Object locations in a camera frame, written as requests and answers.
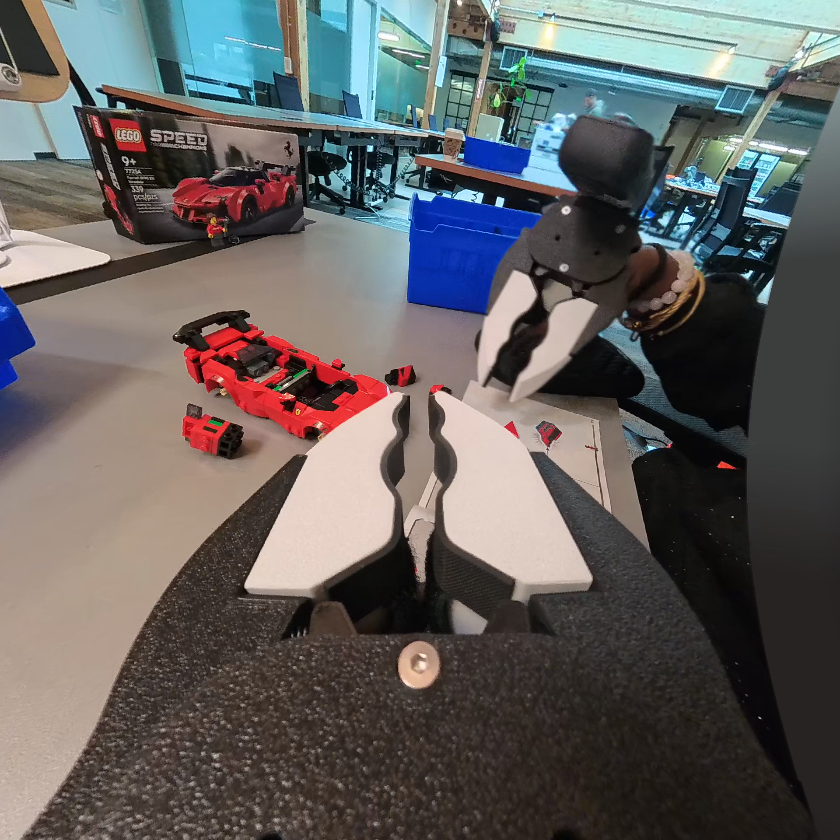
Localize lego instruction booklet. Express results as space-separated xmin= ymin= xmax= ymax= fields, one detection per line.
xmin=407 ymin=381 xmax=614 ymax=552

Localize lego set box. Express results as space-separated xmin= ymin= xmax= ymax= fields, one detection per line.
xmin=75 ymin=105 xmax=309 ymax=244

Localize white stand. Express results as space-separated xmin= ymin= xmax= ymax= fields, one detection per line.
xmin=0 ymin=197 xmax=112 ymax=290

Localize green plant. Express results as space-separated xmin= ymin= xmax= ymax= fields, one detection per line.
xmin=489 ymin=59 xmax=529 ymax=132

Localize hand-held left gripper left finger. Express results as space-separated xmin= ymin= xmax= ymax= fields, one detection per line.
xmin=243 ymin=392 xmax=421 ymax=615

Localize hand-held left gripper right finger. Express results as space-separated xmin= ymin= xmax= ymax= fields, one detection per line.
xmin=427 ymin=392 xmax=595 ymax=618

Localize black mesh chair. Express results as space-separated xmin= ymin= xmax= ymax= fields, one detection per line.
xmin=545 ymin=329 xmax=647 ymax=401

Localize red lego car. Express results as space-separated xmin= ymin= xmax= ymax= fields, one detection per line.
xmin=174 ymin=310 xmax=391 ymax=441

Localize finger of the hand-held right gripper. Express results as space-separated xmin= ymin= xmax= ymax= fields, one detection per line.
xmin=507 ymin=287 xmax=610 ymax=404
xmin=476 ymin=269 xmax=544 ymax=389

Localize blue plastic bin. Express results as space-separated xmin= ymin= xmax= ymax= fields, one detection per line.
xmin=462 ymin=136 xmax=532 ymax=175
xmin=0 ymin=287 xmax=36 ymax=392
xmin=406 ymin=193 xmax=546 ymax=316

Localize beaded bracelets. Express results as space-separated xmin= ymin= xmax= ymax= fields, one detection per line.
xmin=620 ymin=247 xmax=707 ymax=340

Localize red black green lego assembly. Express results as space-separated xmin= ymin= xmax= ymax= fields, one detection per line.
xmin=182 ymin=405 xmax=246 ymax=460

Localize black office chair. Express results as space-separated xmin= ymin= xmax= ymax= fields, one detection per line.
xmin=269 ymin=73 xmax=349 ymax=217
xmin=683 ymin=171 xmax=762 ymax=270

